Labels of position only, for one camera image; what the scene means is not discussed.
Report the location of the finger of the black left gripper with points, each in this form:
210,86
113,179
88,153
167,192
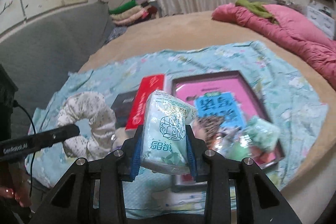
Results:
49,138

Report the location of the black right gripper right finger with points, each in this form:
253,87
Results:
257,199

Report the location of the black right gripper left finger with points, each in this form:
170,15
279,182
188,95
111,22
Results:
92,191

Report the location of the white floral neck pillow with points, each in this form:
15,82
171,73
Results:
92,108

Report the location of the green floral tissue pack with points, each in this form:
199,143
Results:
164,144

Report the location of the leopard print scrunchie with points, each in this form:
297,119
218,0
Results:
206,128

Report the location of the person's left hand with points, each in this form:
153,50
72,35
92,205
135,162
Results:
14,184

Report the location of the dark box with pink book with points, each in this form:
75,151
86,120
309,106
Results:
224,94

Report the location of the grey sofa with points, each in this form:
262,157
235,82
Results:
39,57

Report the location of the small black box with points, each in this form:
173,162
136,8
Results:
122,107

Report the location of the Hello Kitty blue bedsheet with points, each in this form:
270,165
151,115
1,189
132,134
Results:
289,99

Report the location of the red white tissue pack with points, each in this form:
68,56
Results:
148,85

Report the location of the stack of folded blankets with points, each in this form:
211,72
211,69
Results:
134,12

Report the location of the pink quilt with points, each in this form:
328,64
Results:
290,30

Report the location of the round beige bed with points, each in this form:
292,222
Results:
197,31

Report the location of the green cloth on quilt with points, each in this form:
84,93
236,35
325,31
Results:
258,9

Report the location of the white drawer cabinet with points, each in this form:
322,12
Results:
320,16

